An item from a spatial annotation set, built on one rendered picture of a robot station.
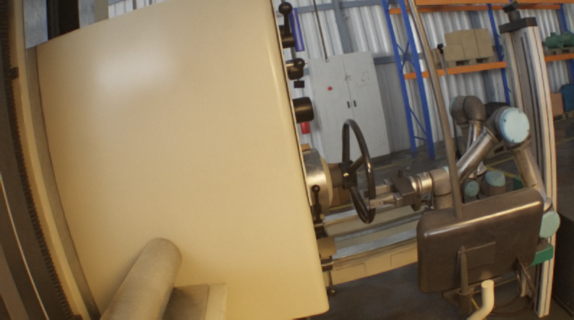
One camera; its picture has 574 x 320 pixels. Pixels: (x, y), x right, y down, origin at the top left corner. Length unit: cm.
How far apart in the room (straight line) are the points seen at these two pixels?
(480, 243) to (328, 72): 759
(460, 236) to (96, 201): 87
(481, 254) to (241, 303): 60
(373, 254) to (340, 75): 637
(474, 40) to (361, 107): 286
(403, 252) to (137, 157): 166
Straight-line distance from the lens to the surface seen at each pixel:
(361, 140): 143
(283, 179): 101
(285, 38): 111
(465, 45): 875
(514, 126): 148
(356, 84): 853
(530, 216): 102
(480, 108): 208
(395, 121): 941
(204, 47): 100
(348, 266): 230
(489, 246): 102
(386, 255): 234
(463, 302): 107
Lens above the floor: 161
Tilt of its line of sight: 6 degrees down
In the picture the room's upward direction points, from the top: 11 degrees counter-clockwise
